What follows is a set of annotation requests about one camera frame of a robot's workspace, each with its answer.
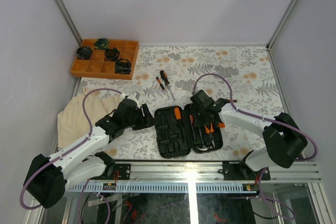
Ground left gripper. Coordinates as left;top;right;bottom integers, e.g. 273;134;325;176
124;104;158;131

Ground orange handled long-nose pliers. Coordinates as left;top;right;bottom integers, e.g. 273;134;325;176
174;107;183;139

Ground black plastic tool case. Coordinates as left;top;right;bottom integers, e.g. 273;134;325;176
154;103;224;158

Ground steel claw hammer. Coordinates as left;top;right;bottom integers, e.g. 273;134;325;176
196;127;213;153

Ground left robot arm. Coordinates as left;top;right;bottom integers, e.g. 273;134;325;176
23;98;154;209

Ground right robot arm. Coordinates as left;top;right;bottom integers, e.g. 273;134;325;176
190;90;308;179

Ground small black orange screwdriver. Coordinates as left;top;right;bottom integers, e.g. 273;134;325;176
155;77;168;96

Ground floral table cloth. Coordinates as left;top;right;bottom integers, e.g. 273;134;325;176
77;47;284;161

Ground large black orange screwdriver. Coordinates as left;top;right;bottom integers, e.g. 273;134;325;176
160;70;175;101

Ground dark rolled fabric band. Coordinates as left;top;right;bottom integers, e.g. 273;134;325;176
115;58;132;74

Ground wooden compartment tray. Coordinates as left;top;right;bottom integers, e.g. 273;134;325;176
70;39;139;80

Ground dark rolled band centre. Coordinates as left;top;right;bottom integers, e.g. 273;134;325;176
104;47;120;61

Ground cream cloth bag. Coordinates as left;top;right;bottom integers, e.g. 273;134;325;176
57;87;122;149

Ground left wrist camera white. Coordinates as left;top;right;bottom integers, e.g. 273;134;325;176
120;91;141;108

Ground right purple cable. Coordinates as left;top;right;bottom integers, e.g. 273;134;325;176
192;73;319;162

